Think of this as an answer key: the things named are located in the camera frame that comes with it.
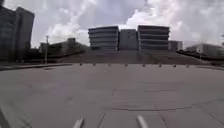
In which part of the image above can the raised kerb strip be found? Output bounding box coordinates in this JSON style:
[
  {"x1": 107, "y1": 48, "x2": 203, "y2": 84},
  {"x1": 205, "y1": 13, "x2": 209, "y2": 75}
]
[
  {"x1": 0, "y1": 62, "x2": 74, "y2": 72},
  {"x1": 194, "y1": 64, "x2": 224, "y2": 71}
]

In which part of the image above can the wide grey stairway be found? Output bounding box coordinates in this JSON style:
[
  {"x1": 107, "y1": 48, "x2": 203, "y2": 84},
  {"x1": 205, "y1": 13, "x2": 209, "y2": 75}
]
[{"x1": 56, "y1": 49, "x2": 209, "y2": 66}]

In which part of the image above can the tall dark building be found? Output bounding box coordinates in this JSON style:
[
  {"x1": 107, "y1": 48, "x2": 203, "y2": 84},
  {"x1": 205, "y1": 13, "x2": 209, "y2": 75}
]
[{"x1": 0, "y1": 4, "x2": 36, "y2": 62}]

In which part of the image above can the robot's own part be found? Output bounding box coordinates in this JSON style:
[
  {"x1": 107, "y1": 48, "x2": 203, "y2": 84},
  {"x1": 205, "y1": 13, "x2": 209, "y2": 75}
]
[
  {"x1": 72, "y1": 116, "x2": 85, "y2": 128},
  {"x1": 136, "y1": 115, "x2": 150, "y2": 128}
]

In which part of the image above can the low dark building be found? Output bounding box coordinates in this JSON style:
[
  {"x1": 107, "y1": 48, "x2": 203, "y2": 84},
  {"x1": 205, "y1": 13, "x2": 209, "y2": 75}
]
[{"x1": 37, "y1": 37, "x2": 90, "y2": 58}]

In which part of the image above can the large grey tiered building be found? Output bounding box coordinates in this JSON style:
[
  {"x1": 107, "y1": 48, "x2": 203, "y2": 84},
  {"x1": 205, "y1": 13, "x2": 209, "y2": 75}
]
[{"x1": 87, "y1": 24, "x2": 171, "y2": 52}]

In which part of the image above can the pale low building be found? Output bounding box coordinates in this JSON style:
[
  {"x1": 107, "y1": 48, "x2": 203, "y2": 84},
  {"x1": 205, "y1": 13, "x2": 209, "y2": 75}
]
[{"x1": 185, "y1": 42, "x2": 224, "y2": 58}]

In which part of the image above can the lamp pole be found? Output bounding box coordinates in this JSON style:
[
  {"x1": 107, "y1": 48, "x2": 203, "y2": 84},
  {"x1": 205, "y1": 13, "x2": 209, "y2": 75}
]
[{"x1": 43, "y1": 35, "x2": 50, "y2": 65}]

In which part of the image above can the grey paved plaza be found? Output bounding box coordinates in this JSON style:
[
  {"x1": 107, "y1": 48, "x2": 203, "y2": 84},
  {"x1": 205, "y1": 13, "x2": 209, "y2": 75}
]
[{"x1": 0, "y1": 62, "x2": 224, "y2": 128}]

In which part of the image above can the row of bollards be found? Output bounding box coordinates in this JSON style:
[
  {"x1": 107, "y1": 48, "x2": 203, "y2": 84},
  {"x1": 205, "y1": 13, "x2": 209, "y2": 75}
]
[{"x1": 78, "y1": 62, "x2": 191, "y2": 69}]

